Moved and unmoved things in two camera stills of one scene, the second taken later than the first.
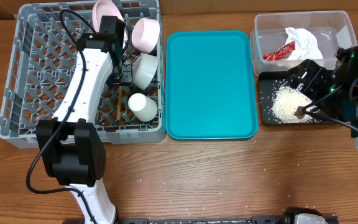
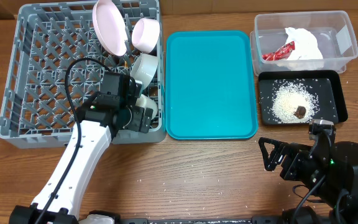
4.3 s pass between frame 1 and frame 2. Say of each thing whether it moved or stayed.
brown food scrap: stayed
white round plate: stayed
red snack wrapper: stayed
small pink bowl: stayed
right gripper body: moved
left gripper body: moved
